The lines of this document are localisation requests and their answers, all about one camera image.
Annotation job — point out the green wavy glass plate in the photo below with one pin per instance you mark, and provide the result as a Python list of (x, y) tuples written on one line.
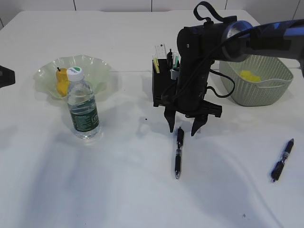
[(96, 72)]

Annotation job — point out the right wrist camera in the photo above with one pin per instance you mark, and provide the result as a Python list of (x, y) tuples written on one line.
[(174, 73)]

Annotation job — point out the yellow utility knife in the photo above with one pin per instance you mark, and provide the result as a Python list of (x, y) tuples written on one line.
[(155, 63)]

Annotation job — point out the yellow waste paper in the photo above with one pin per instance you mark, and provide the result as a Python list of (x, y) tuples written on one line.
[(249, 76)]

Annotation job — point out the black pen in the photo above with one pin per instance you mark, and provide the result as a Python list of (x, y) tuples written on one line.
[(170, 59), (180, 138), (277, 170)]

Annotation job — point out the black square pen holder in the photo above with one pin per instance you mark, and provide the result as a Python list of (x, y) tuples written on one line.
[(160, 81)]

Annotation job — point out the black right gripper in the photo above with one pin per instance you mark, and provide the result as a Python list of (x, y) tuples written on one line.
[(190, 104)]

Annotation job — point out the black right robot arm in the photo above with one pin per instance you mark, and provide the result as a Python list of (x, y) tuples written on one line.
[(200, 46)]

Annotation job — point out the green woven plastic basket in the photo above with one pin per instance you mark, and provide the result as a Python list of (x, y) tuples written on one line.
[(275, 80)]

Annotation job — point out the clear plastic ruler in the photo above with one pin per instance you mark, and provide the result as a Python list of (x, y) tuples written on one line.
[(160, 51)]

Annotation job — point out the mint green utility knife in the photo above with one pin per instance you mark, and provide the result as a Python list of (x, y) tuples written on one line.
[(175, 60)]

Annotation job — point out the yellow pear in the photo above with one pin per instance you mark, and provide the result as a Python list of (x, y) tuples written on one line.
[(62, 81)]

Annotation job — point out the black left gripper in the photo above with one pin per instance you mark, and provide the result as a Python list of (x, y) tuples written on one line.
[(7, 77)]

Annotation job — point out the clear plastic water bottle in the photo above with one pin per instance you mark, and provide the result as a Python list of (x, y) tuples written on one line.
[(82, 105)]

